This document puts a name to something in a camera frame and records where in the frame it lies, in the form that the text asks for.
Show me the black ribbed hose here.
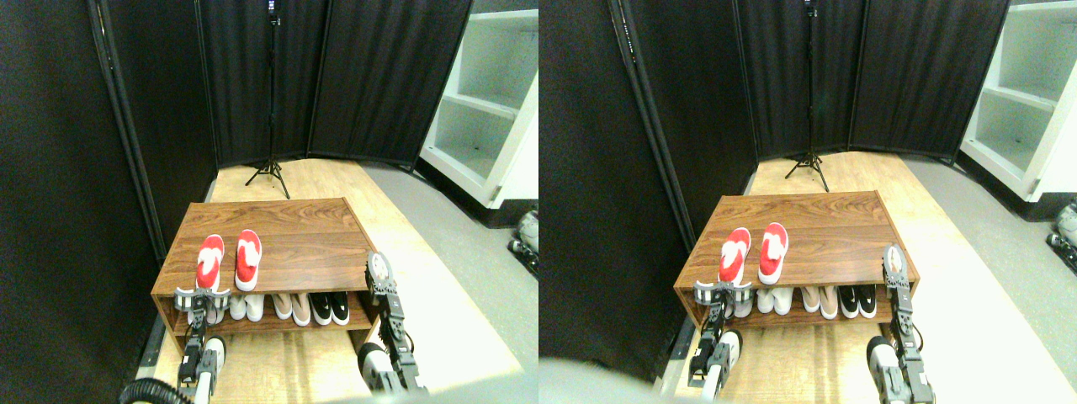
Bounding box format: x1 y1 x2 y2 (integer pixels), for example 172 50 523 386
118 378 196 404

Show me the black curtain stand pole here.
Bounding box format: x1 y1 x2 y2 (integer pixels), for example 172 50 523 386
607 0 699 253
88 0 167 263

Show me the brown shoe rack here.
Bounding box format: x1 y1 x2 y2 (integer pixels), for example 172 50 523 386
151 198 397 359
673 190 920 356

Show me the white shelf unit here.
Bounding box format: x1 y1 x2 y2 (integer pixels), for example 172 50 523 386
958 0 1077 203
418 0 539 210

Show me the grey curtain stand foot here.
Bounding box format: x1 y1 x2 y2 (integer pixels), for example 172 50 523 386
137 316 167 371
659 337 699 396

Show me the black tripod stand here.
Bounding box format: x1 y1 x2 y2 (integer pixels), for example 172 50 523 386
784 0 830 194
245 0 291 200

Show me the grey and black device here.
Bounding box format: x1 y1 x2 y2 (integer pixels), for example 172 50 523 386
507 206 539 280
1045 202 1077 277

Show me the red shoe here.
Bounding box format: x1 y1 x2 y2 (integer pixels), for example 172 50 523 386
195 234 226 293
234 229 263 293
718 227 752 287
757 222 790 286

